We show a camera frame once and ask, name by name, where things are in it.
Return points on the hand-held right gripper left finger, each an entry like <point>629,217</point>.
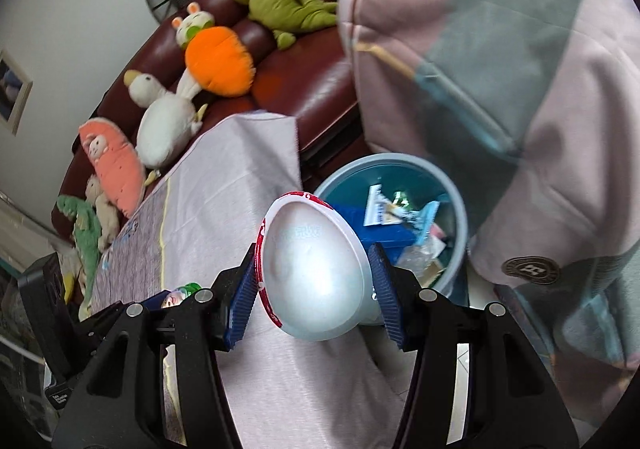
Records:
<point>245,299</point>

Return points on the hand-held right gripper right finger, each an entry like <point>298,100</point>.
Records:
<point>387,299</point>

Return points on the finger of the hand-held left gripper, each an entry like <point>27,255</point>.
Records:
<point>45,309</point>
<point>156,301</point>

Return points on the green white wrapper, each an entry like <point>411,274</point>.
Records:
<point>176,298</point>

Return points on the clear plastic wrapper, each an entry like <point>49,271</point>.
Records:
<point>417,256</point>

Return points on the blue plastic tray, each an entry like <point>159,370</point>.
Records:
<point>385,239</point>

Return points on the white foam bowl red print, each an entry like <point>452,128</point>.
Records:
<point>315,269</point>

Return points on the white blue printed wrapper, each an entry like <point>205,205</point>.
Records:
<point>380,209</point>

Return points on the light blue wrapper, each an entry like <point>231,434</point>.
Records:
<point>427,216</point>

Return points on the teal plastic waste bin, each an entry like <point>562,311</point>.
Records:
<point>345,179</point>

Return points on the yellow plush toy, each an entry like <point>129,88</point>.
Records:
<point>68,286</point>

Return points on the small green dinosaur plush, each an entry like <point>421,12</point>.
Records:
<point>85,239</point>

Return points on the lilac tablecloth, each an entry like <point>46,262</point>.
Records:
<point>215,209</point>

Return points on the beige doll plush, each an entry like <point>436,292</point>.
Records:
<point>102,214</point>

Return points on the pink carrot plush toy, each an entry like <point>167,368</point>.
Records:
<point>115,164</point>

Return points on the white duck plush toy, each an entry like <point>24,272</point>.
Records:
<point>160,129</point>

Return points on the dark red leather sofa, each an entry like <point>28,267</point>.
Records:
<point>310,89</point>

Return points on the orange carrot bunny plush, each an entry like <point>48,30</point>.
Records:
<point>215,59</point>

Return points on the plaid quilt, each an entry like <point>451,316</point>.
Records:
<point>500,79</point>

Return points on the large green dinosaur plush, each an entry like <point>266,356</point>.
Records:
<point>285,4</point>

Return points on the framed wall picture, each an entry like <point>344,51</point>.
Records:
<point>15,89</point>

